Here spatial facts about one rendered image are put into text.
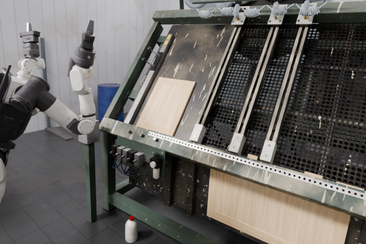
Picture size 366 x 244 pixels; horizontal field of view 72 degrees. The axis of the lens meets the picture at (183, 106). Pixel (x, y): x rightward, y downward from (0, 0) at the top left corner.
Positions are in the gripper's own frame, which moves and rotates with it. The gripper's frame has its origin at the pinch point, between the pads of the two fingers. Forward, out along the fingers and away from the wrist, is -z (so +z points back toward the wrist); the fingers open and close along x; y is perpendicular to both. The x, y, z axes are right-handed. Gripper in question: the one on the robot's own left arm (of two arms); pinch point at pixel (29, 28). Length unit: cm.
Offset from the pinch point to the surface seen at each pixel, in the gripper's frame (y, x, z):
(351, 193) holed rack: 16, 172, 111
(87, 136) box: -42, 9, 75
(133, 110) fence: -60, 43, 58
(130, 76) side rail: -81, 37, 26
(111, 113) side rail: -68, 20, 59
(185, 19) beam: -89, 93, -22
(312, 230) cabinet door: -17, 162, 145
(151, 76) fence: -72, 58, 30
